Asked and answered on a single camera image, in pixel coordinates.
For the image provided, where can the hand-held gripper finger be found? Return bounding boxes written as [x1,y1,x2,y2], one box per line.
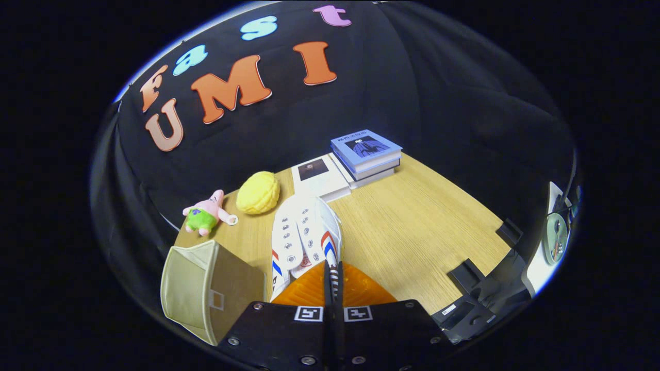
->
[335,262,457,369]
[218,260,334,369]

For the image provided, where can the white striped canvas shoe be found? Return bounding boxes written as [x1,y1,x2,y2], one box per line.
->
[269,195,343,302]

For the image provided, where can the beige fabric storage box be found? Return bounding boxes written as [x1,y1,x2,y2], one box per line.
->
[161,240,271,346]

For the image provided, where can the black table clamp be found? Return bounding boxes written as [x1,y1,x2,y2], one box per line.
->
[448,258,486,294]
[496,218,524,248]

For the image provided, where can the black device with label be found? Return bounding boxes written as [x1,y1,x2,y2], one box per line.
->
[432,247,534,343]

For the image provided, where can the white portrait cover book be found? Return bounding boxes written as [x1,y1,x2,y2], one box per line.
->
[291,157,352,203]

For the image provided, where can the yellow round plush cushion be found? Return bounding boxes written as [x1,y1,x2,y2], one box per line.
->
[236,171,281,215]

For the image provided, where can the dark edged book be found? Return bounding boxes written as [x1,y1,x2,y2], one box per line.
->
[343,160,402,181]

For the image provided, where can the pink star plush toy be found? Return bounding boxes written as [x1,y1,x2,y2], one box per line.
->
[183,190,239,237]

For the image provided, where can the blue cover book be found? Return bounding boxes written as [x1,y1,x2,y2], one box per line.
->
[330,130,403,173]

